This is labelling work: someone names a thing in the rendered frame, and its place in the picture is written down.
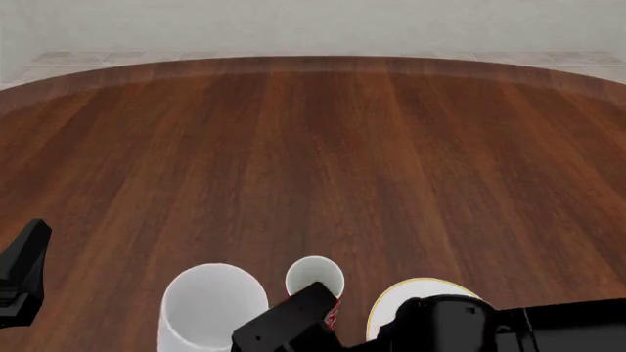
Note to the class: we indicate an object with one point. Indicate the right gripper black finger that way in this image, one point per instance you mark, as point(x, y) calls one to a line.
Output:
point(288, 322)

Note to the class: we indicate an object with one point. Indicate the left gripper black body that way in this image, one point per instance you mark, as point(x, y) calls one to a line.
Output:
point(22, 308)

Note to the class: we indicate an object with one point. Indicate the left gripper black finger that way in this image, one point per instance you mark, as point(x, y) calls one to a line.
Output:
point(27, 253)

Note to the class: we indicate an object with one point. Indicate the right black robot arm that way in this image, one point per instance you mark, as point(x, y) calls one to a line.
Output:
point(562, 330)

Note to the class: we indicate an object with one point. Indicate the large white mug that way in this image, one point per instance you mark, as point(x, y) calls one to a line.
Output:
point(210, 297)

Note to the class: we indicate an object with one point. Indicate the white plate with yellow rim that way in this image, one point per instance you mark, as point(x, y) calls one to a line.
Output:
point(391, 297)

